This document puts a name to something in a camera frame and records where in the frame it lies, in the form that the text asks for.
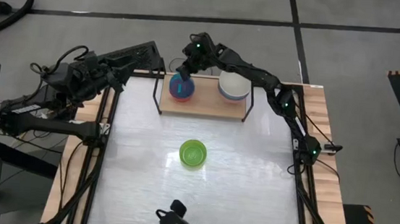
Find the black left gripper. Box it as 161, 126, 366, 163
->
89, 53, 137, 92

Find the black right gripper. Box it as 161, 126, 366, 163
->
175, 50, 210, 84

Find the small cyan translucent bowl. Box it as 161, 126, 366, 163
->
168, 72, 197, 103

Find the small orange translucent bowl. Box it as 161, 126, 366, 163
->
170, 96, 193, 104

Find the large white bowl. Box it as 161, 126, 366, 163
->
217, 69, 253, 99

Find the large blue bowl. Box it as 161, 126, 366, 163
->
217, 87, 252, 103

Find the wooden shelf with black legs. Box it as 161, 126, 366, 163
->
150, 67, 258, 124

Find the small green translucent bowl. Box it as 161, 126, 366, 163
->
177, 138, 209, 170

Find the black desk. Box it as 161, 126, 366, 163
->
0, 139, 61, 224

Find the small grey control box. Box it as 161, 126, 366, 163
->
321, 140, 344, 155

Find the black aluminium table frame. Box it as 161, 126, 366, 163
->
39, 61, 365, 224

